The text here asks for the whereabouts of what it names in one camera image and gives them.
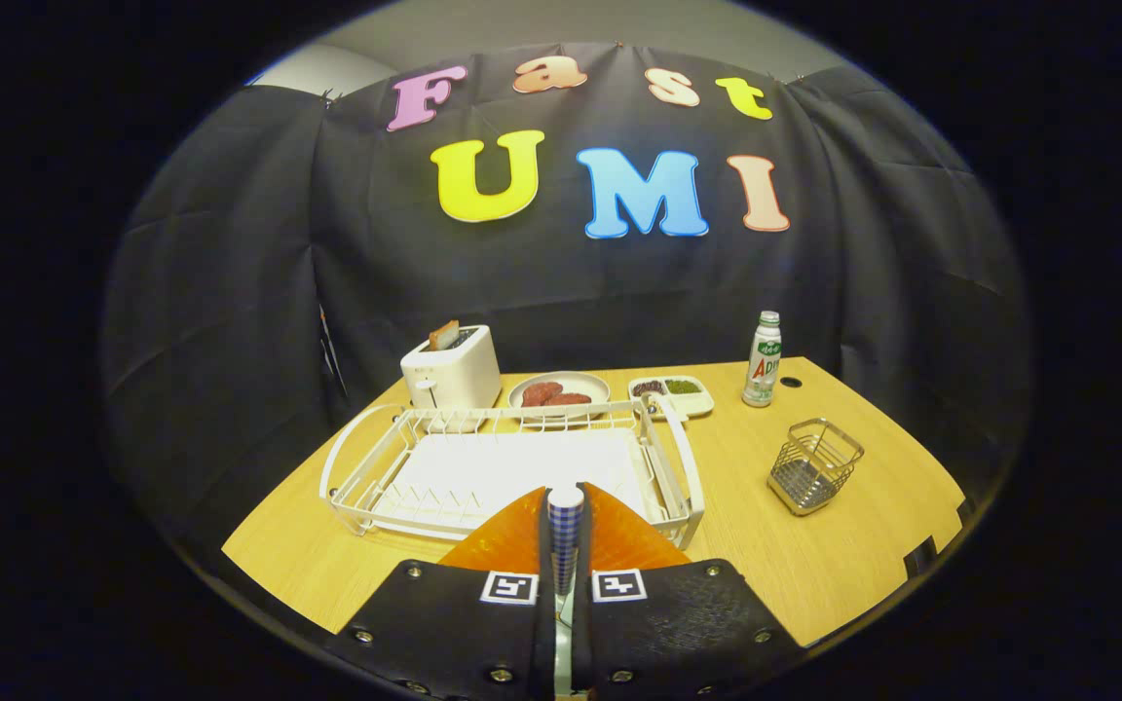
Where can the white compartment condiment tray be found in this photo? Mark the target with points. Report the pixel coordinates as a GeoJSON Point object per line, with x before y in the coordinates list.
{"type": "Point", "coordinates": [697, 399]}

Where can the white toaster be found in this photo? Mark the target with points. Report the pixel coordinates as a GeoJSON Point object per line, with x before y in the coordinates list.
{"type": "Point", "coordinates": [454, 375]}

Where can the toast slice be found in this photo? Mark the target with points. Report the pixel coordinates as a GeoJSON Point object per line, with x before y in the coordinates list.
{"type": "Point", "coordinates": [443, 335]}

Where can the pink plate with meat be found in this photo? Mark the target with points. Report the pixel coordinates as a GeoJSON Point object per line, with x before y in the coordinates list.
{"type": "Point", "coordinates": [580, 383]}

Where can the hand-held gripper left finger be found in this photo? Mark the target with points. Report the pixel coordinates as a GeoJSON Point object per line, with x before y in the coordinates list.
{"type": "Point", "coordinates": [454, 623]}

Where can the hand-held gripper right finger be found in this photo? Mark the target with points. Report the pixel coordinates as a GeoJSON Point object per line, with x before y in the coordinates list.
{"type": "Point", "coordinates": [678, 623]}

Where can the red meat patty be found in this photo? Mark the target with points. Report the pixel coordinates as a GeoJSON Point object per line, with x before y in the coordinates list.
{"type": "Point", "coordinates": [573, 399]}
{"type": "Point", "coordinates": [540, 392]}

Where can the white bottle green label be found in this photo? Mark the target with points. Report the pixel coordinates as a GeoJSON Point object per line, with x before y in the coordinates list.
{"type": "Point", "coordinates": [764, 365]}

